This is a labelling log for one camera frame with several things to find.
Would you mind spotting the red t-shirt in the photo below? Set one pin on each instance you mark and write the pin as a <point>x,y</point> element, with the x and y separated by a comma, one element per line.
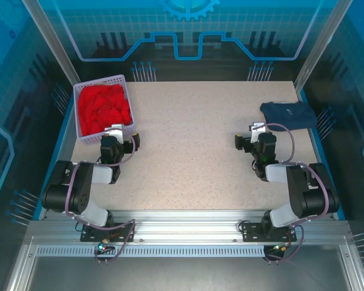
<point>103,109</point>

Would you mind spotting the lavender plastic basket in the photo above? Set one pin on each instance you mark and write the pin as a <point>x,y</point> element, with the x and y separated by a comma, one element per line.
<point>79,91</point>

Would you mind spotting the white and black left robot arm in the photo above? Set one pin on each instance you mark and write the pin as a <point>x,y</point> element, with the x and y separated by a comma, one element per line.
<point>101,174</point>

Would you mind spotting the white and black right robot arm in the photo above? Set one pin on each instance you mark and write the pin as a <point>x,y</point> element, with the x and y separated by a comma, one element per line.
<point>276,172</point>

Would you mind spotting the folded navy t-shirt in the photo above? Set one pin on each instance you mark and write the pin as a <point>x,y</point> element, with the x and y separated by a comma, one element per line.
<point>288,115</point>

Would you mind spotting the blue table edge strip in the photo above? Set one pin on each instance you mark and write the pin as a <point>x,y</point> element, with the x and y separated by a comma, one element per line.
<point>320,151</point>
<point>57,151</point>

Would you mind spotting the power connector with green light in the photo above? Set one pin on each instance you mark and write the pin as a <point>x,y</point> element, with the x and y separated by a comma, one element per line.
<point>103,247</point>
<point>279,248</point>

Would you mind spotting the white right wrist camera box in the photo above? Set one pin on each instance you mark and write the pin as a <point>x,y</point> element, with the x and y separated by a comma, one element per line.
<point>257,128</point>

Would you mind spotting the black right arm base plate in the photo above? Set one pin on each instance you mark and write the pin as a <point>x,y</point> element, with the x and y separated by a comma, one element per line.
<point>251,233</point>

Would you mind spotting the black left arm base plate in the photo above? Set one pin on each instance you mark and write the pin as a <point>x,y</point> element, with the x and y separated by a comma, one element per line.
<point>91,235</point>

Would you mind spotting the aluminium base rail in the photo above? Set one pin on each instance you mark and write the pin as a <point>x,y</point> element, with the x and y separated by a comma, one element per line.
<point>185,227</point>

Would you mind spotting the aluminium frame post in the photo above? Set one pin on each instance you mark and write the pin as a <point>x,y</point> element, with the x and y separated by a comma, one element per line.
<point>324,36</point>
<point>49,36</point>

